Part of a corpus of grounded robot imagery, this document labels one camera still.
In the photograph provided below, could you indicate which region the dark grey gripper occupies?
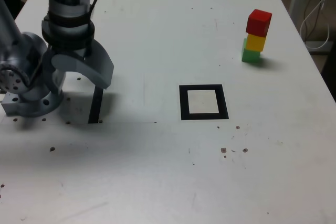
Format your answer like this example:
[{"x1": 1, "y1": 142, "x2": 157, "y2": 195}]
[{"x1": 43, "y1": 39, "x2": 115, "y2": 95}]

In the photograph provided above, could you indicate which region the green cube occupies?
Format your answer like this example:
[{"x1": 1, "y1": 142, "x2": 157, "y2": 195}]
[{"x1": 241, "y1": 38, "x2": 262, "y2": 63}]

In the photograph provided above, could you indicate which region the yellow cube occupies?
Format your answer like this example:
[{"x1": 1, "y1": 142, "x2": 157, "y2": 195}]
[{"x1": 245, "y1": 33, "x2": 268, "y2": 52}]

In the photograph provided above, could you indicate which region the red cube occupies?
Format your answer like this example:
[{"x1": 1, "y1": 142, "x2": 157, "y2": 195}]
[{"x1": 246, "y1": 9, "x2": 273, "y2": 37}]

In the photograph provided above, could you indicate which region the black tape square outline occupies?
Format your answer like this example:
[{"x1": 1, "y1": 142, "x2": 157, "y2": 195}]
[{"x1": 178, "y1": 84, "x2": 229, "y2": 121}]

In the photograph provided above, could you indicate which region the black tape strip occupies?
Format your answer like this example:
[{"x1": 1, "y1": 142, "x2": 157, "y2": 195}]
[{"x1": 88, "y1": 86, "x2": 104, "y2": 124}]

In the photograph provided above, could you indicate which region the light grey power strip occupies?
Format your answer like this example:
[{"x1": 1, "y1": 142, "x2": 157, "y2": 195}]
[{"x1": 305, "y1": 39, "x2": 332, "y2": 51}]

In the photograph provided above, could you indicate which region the white cable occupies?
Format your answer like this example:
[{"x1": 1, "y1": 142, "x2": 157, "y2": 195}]
[{"x1": 299, "y1": 0, "x2": 336, "y2": 50}]

